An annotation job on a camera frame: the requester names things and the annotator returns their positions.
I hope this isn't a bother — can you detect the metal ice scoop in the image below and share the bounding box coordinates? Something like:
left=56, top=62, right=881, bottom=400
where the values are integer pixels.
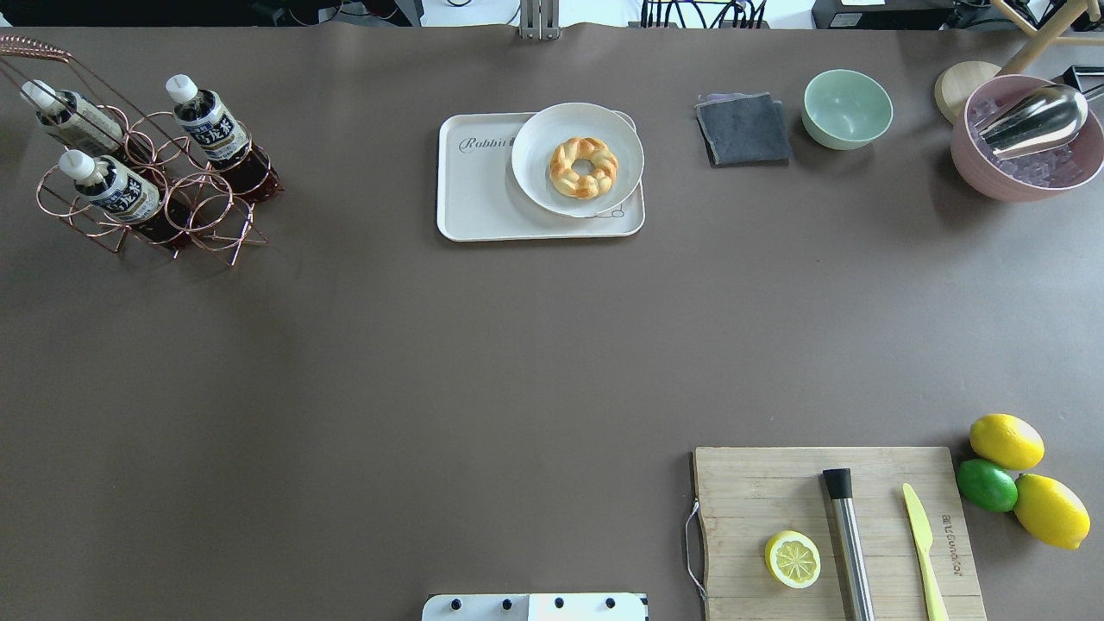
left=979, top=84, right=1089, bottom=159

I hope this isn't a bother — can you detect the pink bowl with ice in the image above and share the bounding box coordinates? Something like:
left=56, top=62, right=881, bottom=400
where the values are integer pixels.
left=951, top=75, right=1101, bottom=202

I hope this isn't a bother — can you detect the white round plate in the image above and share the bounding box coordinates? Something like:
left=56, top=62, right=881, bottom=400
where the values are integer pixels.
left=511, top=103, right=645, bottom=217

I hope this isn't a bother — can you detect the white rectangular tray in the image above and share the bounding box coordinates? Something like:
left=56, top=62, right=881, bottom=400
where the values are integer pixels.
left=436, top=110, right=646, bottom=242

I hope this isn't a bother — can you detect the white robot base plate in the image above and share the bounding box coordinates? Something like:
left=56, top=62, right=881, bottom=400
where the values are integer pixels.
left=421, top=591, right=649, bottom=620

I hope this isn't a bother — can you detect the green lime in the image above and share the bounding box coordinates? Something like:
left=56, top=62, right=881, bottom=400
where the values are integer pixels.
left=956, top=457, right=1019, bottom=512

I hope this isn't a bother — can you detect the wooden round stand base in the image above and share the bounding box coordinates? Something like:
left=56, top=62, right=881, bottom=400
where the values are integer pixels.
left=933, top=60, right=1001, bottom=123

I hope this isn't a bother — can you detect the steel muddler black tip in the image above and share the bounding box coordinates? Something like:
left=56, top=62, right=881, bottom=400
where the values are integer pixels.
left=822, top=467, right=875, bottom=620

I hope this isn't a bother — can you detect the whole lemon lower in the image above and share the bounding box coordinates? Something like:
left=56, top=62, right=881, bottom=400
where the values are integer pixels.
left=1013, top=474, right=1091, bottom=550

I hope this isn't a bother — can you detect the copper wire bottle rack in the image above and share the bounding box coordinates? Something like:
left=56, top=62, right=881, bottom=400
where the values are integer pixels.
left=3, top=34, right=268, bottom=267

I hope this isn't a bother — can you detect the braided ring bread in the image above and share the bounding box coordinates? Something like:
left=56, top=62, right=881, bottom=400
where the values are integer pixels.
left=548, top=136, right=620, bottom=200

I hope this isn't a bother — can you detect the whole lemon upper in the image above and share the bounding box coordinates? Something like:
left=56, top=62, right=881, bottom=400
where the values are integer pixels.
left=969, top=413, right=1045, bottom=471

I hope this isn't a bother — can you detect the wooden cutting board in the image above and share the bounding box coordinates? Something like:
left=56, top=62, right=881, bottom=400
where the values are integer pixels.
left=693, top=448, right=987, bottom=620

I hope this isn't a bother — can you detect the tea bottle right rack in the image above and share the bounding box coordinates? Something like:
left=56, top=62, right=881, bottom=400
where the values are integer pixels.
left=164, top=74, right=282, bottom=202

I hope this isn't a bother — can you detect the grey folded cloth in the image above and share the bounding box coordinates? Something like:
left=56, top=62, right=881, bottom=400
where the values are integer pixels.
left=694, top=93, right=793, bottom=166

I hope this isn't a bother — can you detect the tea bottle rear left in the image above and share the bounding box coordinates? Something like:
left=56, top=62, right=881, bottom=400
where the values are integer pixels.
left=21, top=78, right=159, bottom=185

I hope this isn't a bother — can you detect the lemon half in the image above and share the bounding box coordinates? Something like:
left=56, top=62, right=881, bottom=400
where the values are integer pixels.
left=764, top=530, right=821, bottom=589

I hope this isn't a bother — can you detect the whole lemon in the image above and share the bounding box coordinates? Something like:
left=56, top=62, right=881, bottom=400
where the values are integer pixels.
left=969, top=413, right=1045, bottom=471
left=1013, top=474, right=1091, bottom=550

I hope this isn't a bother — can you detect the yellow plastic knife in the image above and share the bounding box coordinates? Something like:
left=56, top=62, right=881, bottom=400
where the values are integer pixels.
left=900, top=483, right=951, bottom=621

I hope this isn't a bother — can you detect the green ceramic bowl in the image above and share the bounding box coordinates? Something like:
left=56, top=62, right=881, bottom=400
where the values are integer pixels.
left=802, top=69, right=894, bottom=150

